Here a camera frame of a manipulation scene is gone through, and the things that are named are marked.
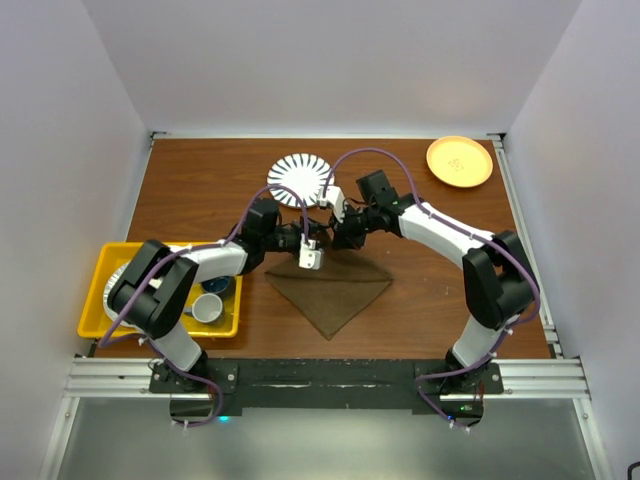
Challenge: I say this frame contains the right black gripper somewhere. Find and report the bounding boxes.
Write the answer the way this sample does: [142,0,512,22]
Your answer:
[329,202,379,252]

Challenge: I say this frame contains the brown cloth napkin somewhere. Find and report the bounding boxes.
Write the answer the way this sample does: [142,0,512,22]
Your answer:
[265,250,394,340]

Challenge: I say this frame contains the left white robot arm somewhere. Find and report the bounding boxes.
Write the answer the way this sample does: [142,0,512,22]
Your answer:
[101,198,328,392]

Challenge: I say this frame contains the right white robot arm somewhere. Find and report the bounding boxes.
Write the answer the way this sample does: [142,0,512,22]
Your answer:
[318,170,540,393]

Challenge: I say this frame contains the dark blue mug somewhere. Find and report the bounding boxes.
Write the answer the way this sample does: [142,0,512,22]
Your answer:
[200,276,235,297]

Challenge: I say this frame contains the white blue striped plate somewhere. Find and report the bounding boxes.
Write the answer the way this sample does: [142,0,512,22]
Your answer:
[266,153,334,209]

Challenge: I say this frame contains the orange plate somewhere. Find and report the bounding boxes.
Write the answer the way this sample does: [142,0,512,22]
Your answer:
[425,136,493,189]

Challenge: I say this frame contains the white grey mug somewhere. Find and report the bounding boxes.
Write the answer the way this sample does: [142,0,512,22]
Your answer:
[183,293,225,325]

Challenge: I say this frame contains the white paper plate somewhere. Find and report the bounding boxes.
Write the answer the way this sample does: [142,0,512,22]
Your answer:
[103,261,129,322]

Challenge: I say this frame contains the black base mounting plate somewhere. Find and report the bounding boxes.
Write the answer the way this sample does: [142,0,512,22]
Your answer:
[149,357,504,419]

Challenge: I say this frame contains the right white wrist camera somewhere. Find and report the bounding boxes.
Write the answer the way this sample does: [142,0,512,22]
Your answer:
[316,185,346,223]

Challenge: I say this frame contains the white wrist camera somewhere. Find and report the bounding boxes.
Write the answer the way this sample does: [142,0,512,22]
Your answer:
[316,185,346,223]
[298,237,324,270]

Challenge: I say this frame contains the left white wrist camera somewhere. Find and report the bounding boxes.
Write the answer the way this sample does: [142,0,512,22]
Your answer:
[298,237,324,270]

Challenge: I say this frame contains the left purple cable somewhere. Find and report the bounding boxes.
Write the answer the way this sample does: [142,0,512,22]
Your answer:
[97,184,311,429]

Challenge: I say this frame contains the aluminium frame rail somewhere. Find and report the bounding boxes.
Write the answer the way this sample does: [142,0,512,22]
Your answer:
[64,358,590,400]

